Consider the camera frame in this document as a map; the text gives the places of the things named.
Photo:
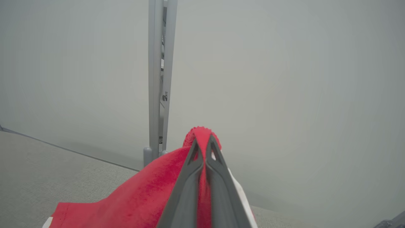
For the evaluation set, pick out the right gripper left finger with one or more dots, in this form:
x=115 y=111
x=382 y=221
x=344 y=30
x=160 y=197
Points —
x=183 y=205

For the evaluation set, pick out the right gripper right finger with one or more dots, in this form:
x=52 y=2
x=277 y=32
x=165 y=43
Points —
x=224 y=205

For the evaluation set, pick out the red and white jersey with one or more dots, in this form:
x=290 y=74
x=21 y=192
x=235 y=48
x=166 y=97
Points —
x=142 y=196

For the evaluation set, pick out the grey metal stand leg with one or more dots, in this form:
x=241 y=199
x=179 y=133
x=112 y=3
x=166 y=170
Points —
x=395 y=221

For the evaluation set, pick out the grey metal partition post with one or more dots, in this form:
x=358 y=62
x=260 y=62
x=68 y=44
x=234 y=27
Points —
x=155 y=63

